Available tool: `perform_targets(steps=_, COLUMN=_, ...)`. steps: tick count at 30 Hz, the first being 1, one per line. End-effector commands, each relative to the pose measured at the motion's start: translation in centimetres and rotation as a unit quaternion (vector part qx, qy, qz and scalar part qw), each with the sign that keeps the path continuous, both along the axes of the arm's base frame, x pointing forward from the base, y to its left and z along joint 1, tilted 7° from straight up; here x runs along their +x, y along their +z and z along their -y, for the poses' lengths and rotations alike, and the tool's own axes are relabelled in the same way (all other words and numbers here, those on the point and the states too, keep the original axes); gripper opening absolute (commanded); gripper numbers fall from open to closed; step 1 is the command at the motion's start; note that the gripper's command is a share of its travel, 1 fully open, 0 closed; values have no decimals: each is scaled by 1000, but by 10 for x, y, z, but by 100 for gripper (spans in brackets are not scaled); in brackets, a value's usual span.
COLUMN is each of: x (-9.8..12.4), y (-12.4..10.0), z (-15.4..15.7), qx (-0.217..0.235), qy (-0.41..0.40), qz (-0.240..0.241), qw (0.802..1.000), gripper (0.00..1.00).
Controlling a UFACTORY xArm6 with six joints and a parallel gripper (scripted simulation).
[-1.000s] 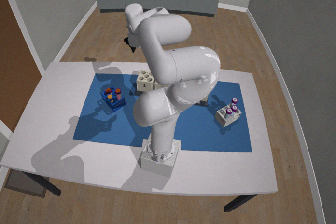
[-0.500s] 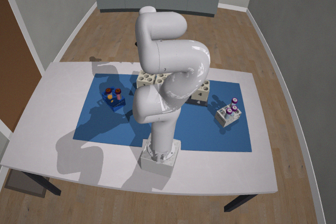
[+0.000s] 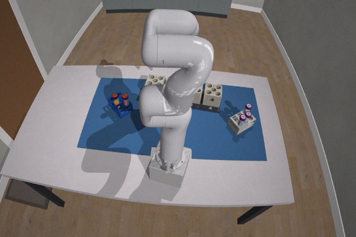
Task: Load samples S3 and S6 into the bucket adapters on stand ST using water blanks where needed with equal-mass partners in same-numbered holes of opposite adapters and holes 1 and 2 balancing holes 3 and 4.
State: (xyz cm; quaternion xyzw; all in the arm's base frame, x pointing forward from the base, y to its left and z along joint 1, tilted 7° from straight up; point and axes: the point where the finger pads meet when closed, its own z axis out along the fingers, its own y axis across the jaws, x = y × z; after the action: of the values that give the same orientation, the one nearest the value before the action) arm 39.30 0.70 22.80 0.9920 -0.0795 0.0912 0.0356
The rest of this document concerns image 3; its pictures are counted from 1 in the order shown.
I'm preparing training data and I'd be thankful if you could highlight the blue bench mat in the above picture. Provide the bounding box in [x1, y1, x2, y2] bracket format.
[77, 78, 267, 161]

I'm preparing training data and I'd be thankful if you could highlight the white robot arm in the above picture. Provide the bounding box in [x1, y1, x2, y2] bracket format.
[139, 9, 214, 173]

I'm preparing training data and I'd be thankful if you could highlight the blue tube rack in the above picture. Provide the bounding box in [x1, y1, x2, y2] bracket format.
[108, 91, 133, 118]

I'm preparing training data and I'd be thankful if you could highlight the white tube rack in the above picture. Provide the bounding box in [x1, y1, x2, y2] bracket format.
[227, 110, 256, 135]

